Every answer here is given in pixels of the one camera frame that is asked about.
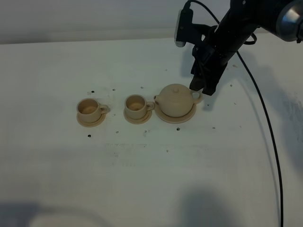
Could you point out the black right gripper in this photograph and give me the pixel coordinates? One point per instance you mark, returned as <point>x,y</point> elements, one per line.
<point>218,47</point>

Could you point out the beige ceramic teapot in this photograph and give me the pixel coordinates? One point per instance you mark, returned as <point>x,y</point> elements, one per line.
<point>176,100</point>

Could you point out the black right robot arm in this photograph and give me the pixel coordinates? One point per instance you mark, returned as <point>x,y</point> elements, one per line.
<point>283,18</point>

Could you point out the beige teapot saucer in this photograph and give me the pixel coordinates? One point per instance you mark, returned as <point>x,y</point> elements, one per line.
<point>175,120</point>

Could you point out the beige middle cup saucer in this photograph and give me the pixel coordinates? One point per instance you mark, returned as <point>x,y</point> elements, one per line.
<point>138,121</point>

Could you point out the beige cup saucer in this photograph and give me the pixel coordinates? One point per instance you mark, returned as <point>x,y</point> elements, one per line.
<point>91,123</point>
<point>138,121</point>

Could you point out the beige middle teacup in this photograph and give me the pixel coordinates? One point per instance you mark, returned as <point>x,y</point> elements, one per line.
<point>136,107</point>

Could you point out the beige teacup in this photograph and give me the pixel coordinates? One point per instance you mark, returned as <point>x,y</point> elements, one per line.
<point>89,110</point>
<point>136,107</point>

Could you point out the beige left teacup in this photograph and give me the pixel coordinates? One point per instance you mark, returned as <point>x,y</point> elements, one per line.
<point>89,110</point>

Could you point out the beige left cup saucer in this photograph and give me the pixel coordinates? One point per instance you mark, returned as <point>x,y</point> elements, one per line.
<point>91,123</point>

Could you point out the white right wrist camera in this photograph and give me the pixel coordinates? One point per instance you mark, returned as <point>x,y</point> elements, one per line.
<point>186,31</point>

